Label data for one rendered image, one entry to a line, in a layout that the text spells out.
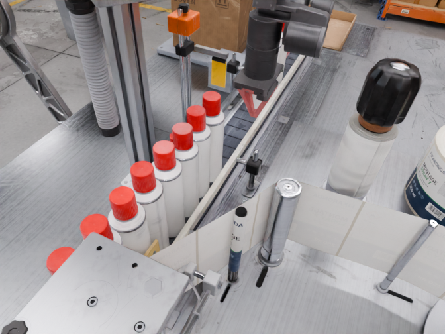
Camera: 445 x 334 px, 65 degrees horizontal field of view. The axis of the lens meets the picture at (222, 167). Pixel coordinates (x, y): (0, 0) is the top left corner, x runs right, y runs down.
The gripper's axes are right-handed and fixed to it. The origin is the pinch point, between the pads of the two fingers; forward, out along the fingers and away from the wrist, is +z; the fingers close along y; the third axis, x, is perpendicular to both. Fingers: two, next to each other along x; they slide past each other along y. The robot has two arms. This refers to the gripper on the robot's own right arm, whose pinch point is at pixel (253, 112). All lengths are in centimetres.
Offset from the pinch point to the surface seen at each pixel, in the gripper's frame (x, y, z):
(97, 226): 5.7, -39.0, -6.8
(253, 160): -2.3, -3.4, 9.2
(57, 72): 196, 112, 102
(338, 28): -2, 98, 19
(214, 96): 5.5, -7.5, -6.7
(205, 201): 2.1, -17.3, 10.3
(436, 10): -66, 361, 86
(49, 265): 6.9, -45.2, -6.9
